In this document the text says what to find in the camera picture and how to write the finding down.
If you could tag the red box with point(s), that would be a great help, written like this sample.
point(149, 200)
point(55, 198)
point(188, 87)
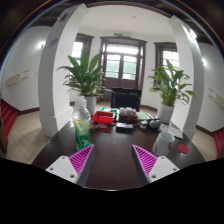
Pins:
point(103, 117)

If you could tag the leafy plant in white pot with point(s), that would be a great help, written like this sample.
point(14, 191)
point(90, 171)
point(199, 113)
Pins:
point(170, 86)
point(85, 78)

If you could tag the black chair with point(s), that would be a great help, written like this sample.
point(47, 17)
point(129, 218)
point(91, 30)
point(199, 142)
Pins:
point(126, 99)

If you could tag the flat round red coaster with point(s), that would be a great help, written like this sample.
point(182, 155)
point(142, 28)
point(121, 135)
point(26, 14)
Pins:
point(183, 148)

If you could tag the brown tray of white cups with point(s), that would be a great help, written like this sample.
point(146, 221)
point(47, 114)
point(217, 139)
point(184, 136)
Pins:
point(128, 115)

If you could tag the grey-headed black microphone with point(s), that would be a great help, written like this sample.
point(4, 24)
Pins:
point(155, 124)

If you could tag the dark-framed window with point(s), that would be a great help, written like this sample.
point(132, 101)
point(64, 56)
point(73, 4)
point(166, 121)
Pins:
point(78, 48)
point(170, 56)

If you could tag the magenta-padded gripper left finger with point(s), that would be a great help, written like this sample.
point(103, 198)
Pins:
point(66, 166)

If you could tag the green booklet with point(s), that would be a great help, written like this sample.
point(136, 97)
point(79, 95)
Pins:
point(143, 116)

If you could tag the white ceramic mug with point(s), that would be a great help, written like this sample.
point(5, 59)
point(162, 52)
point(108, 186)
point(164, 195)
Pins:
point(162, 144)

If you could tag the red carpeted staircase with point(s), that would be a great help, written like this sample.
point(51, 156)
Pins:
point(220, 143)
point(8, 118)

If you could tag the green exit sign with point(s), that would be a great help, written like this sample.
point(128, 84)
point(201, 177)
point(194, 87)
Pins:
point(117, 34)

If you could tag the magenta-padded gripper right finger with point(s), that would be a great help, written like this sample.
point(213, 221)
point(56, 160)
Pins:
point(159, 166)

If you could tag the dark wooden glazed double door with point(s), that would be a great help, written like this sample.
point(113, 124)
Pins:
point(121, 63)

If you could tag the pillar-mounted wall lamp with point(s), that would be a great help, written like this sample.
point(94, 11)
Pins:
point(192, 34)

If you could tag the black flat device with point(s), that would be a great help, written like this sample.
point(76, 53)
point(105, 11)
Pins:
point(124, 126)

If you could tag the printed paper brochure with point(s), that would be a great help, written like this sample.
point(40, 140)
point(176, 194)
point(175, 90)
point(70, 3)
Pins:
point(171, 130)

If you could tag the clear green-labelled drink bottle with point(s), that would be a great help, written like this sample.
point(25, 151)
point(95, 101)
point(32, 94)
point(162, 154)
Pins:
point(82, 128)

